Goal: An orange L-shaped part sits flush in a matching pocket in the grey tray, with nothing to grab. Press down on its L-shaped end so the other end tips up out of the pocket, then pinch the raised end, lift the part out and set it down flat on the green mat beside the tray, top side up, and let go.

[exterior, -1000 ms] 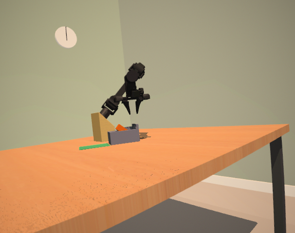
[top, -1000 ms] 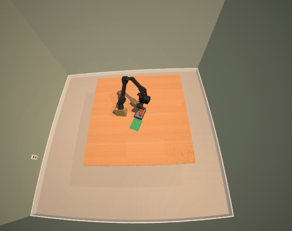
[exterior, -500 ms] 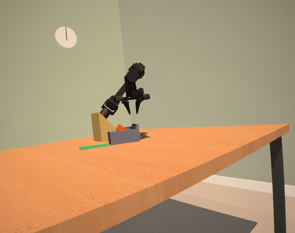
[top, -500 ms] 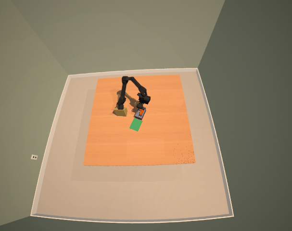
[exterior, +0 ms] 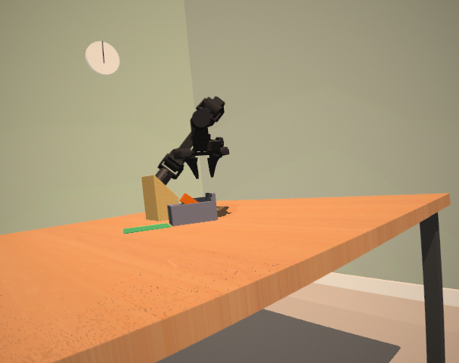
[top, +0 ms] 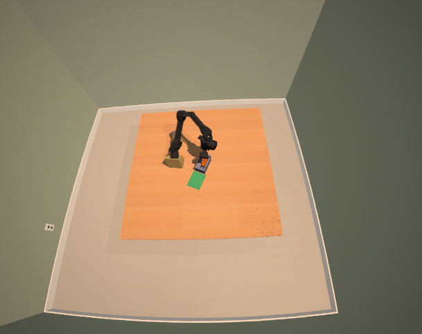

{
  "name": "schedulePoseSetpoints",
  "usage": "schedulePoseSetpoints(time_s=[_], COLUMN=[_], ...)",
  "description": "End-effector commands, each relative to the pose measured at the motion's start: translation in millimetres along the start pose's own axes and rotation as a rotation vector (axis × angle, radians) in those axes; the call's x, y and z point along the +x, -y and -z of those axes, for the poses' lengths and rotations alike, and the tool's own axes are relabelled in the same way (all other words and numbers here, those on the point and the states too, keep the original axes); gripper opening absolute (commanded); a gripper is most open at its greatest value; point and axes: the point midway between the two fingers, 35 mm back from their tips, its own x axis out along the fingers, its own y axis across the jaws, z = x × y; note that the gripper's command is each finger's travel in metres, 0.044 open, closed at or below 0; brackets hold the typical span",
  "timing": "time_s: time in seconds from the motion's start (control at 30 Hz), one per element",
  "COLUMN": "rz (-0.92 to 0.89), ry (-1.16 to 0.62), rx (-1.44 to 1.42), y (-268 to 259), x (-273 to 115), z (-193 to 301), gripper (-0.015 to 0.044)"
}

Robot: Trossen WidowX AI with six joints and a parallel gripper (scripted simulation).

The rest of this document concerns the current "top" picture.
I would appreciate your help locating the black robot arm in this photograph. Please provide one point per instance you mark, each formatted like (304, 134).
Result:
(204, 139)

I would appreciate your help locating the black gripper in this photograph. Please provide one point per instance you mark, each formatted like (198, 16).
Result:
(204, 154)

